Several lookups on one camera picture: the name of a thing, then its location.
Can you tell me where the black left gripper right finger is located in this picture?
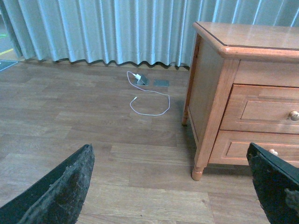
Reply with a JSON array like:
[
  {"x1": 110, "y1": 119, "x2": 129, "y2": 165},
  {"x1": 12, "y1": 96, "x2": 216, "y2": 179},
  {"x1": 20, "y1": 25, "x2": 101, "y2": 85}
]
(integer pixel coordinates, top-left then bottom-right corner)
[{"x1": 246, "y1": 142, "x2": 299, "y2": 224}]

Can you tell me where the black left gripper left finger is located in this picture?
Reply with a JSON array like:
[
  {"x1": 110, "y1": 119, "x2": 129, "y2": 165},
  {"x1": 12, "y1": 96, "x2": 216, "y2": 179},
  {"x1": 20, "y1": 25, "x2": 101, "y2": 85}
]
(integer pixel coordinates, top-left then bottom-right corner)
[{"x1": 0, "y1": 144, "x2": 95, "y2": 224}]

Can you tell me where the wooden drawer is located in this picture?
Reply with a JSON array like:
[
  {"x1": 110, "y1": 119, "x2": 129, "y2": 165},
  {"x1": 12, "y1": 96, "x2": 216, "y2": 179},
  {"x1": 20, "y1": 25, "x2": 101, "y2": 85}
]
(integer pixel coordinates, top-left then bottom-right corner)
[
  {"x1": 208, "y1": 131, "x2": 299, "y2": 167},
  {"x1": 221, "y1": 84, "x2": 299, "y2": 134}
]

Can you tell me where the wooden nightstand cabinet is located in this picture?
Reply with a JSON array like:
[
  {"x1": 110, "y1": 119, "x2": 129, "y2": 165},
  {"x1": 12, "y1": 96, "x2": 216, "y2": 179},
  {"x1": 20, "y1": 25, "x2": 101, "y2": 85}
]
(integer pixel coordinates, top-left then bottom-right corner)
[{"x1": 182, "y1": 21, "x2": 299, "y2": 181}]

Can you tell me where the open metal floor socket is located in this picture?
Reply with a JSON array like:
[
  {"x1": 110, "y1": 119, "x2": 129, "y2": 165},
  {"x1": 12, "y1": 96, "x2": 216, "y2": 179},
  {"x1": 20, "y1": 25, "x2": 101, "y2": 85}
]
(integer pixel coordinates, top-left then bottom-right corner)
[{"x1": 134, "y1": 74, "x2": 150, "y2": 86}]

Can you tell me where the closed metal floor socket plate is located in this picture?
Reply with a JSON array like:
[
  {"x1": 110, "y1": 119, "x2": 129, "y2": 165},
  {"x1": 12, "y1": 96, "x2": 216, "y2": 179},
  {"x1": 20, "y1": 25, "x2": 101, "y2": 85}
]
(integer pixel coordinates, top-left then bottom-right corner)
[{"x1": 154, "y1": 79, "x2": 169, "y2": 87}]

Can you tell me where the grey-green pleated curtain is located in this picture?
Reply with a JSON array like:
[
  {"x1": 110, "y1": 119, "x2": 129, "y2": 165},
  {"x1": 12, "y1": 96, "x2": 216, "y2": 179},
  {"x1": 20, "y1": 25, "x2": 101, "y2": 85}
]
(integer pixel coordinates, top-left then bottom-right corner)
[{"x1": 0, "y1": 0, "x2": 299, "y2": 66}]

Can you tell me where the white floor charger with cable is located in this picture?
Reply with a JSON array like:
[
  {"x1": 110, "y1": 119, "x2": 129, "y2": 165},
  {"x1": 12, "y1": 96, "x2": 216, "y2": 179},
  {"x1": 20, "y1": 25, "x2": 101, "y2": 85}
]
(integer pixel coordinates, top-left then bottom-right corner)
[{"x1": 126, "y1": 71, "x2": 171, "y2": 117}]

